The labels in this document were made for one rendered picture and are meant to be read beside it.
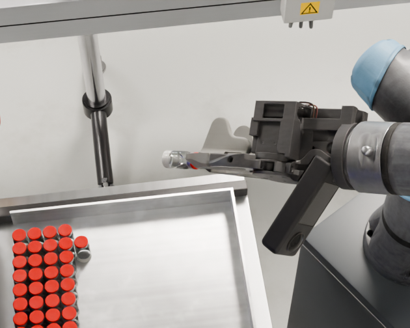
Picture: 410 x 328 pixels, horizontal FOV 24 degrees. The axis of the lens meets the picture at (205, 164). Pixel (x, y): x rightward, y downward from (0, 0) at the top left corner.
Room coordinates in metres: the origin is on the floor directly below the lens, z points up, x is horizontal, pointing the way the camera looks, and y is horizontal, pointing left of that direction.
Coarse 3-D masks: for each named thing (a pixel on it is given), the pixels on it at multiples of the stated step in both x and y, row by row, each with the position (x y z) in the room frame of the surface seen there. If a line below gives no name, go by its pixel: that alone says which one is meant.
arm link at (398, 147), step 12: (396, 132) 0.56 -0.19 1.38; (408, 132) 0.55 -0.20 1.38; (384, 144) 0.55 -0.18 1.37; (396, 144) 0.54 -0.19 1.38; (408, 144) 0.54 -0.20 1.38; (384, 156) 0.53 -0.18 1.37; (396, 156) 0.53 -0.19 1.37; (408, 156) 0.53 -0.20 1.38; (384, 168) 0.53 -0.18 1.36; (396, 168) 0.52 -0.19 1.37; (408, 168) 0.52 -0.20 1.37; (384, 180) 0.52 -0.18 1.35; (396, 180) 0.51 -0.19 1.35; (408, 180) 0.51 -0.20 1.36; (396, 192) 0.51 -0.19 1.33; (408, 192) 0.51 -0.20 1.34
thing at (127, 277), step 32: (192, 192) 0.78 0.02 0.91; (224, 192) 0.78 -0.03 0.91; (32, 224) 0.74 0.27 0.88; (96, 224) 0.74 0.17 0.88; (128, 224) 0.74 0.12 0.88; (160, 224) 0.74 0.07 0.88; (192, 224) 0.74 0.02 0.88; (224, 224) 0.74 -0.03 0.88; (96, 256) 0.69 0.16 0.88; (128, 256) 0.69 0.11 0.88; (160, 256) 0.69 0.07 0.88; (192, 256) 0.69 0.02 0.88; (224, 256) 0.69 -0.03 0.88; (96, 288) 0.63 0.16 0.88; (128, 288) 0.63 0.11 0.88; (160, 288) 0.63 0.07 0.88; (192, 288) 0.63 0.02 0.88; (224, 288) 0.63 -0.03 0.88; (96, 320) 0.58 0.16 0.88; (128, 320) 0.58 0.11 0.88; (160, 320) 0.58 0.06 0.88; (192, 320) 0.58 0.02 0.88; (224, 320) 0.58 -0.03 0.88
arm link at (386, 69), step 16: (368, 48) 0.71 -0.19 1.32; (384, 48) 0.71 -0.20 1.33; (400, 48) 0.71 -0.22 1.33; (368, 64) 0.69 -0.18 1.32; (384, 64) 0.69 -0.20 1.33; (400, 64) 0.68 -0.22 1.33; (352, 80) 0.69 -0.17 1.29; (368, 80) 0.68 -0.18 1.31; (384, 80) 0.67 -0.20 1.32; (400, 80) 0.66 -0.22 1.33; (368, 96) 0.67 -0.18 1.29; (384, 96) 0.65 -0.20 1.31; (400, 96) 0.65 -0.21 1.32; (384, 112) 0.65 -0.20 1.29; (400, 112) 0.63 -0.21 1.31
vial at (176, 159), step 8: (168, 152) 0.65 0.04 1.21; (176, 152) 0.64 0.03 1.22; (184, 152) 0.64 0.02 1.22; (192, 152) 0.64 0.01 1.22; (168, 160) 0.64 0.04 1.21; (176, 160) 0.63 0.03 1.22; (184, 160) 0.63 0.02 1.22; (168, 168) 0.64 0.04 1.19; (176, 168) 0.63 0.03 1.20; (184, 168) 0.63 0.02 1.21
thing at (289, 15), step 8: (288, 0) 1.55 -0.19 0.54; (296, 0) 1.56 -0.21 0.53; (304, 0) 1.56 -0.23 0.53; (312, 0) 1.56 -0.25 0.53; (320, 0) 1.56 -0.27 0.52; (328, 0) 1.57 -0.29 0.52; (280, 8) 1.59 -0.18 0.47; (288, 8) 1.55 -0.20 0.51; (296, 8) 1.56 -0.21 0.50; (304, 8) 1.56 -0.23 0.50; (312, 8) 1.56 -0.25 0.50; (320, 8) 1.56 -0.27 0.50; (328, 8) 1.57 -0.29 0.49; (288, 16) 1.55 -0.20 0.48; (296, 16) 1.56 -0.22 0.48; (304, 16) 1.56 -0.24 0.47; (312, 16) 1.56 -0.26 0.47; (320, 16) 1.56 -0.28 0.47; (328, 16) 1.57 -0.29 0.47
